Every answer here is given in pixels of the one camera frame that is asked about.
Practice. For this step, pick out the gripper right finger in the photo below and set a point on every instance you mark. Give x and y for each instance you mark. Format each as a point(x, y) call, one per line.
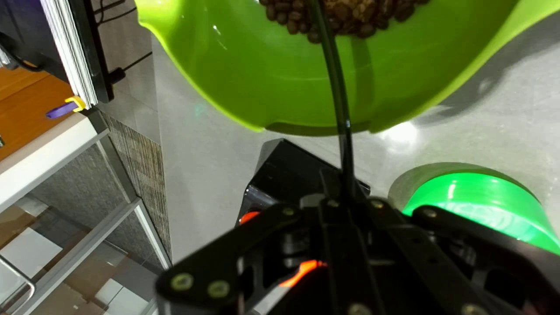
point(420, 262)

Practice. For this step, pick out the black framed white panel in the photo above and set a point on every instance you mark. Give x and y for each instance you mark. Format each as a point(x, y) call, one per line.
point(83, 48)

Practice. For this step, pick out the wooden desk with white edge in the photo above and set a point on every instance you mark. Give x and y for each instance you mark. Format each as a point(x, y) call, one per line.
point(26, 109)

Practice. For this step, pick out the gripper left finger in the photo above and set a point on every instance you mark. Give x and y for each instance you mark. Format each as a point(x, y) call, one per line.
point(227, 267)

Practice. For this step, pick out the black box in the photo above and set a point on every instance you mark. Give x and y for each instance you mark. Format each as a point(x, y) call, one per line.
point(288, 168)

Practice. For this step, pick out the purple and yellow clamp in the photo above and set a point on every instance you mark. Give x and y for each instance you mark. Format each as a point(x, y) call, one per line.
point(65, 108)

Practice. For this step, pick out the light green plastic bowl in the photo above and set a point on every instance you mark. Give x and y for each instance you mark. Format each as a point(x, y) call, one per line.
point(245, 65)

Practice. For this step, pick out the heap of coffee beans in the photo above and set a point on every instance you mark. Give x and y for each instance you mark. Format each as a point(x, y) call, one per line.
point(350, 17)

